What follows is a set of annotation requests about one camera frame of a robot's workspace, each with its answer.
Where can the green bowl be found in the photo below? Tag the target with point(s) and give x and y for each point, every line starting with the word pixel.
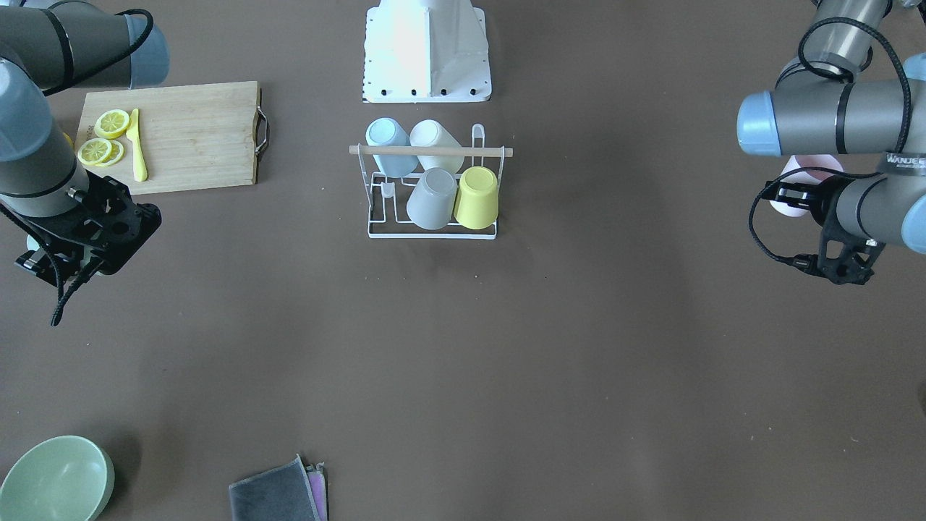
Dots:
pixel 64 478

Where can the lemon slice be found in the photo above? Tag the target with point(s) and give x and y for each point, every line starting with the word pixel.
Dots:
pixel 92 150
pixel 112 124

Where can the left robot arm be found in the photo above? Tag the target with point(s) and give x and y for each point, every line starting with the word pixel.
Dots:
pixel 851 114

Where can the pink plastic cup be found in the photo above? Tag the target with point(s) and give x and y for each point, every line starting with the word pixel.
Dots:
pixel 808 177

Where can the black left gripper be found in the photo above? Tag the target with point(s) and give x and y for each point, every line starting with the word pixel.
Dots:
pixel 820 203

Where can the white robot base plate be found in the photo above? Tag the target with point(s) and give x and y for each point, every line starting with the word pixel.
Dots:
pixel 426 52

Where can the wooden cutting board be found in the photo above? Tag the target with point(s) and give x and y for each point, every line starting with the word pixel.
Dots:
pixel 193 137

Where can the white wire cup rack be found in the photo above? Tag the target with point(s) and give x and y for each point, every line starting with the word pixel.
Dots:
pixel 387 197

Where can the yellow plastic knife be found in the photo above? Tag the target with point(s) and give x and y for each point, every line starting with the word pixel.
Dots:
pixel 133 133

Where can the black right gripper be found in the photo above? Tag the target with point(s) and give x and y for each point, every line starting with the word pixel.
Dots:
pixel 35 265

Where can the purple cloth under grey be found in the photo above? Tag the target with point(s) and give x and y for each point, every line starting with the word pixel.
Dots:
pixel 316 477

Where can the lemon slice upper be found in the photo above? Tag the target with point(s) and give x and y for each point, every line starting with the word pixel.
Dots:
pixel 112 124

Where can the grey folded cloth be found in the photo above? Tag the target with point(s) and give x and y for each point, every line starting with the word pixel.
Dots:
pixel 281 493

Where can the white plastic cup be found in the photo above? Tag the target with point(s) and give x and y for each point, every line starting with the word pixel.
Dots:
pixel 431 134

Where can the yellow plastic cup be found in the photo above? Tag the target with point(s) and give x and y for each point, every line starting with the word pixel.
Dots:
pixel 477 202

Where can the lemon slice hidden behind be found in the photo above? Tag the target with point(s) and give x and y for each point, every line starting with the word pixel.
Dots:
pixel 116 153

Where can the light blue plastic cup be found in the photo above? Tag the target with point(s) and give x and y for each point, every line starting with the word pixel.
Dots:
pixel 386 131

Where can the lemon slice lower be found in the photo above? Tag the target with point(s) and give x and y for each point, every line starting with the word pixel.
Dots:
pixel 92 150

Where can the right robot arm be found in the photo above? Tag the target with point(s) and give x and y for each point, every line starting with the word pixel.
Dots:
pixel 49 47

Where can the grey plastic cup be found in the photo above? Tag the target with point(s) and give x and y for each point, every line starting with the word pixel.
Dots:
pixel 431 202

